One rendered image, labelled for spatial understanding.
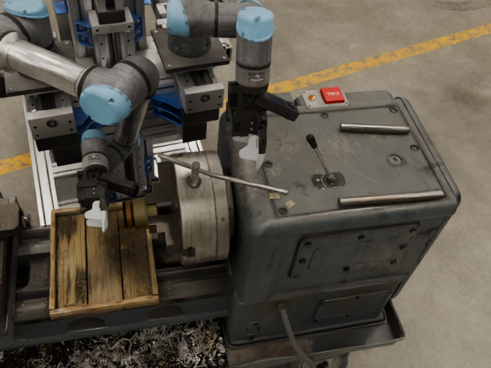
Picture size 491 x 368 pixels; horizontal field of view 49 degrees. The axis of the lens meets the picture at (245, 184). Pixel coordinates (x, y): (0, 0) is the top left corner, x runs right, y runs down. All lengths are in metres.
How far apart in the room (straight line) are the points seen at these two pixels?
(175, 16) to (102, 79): 0.31
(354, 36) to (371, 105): 2.55
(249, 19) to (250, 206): 0.48
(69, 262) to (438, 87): 2.93
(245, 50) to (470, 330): 2.06
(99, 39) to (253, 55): 0.87
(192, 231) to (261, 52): 0.51
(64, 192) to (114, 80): 1.39
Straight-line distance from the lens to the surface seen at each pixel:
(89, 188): 1.56
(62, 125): 1.79
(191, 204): 1.37
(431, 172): 1.54
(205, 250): 1.43
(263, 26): 1.10
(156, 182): 1.48
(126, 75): 1.41
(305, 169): 1.43
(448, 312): 2.85
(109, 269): 1.66
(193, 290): 1.63
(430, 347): 2.73
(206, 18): 1.19
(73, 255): 1.70
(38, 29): 1.73
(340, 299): 1.78
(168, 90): 1.93
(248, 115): 1.18
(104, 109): 1.39
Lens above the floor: 2.31
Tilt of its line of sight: 51 degrees down
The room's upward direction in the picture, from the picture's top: 8 degrees clockwise
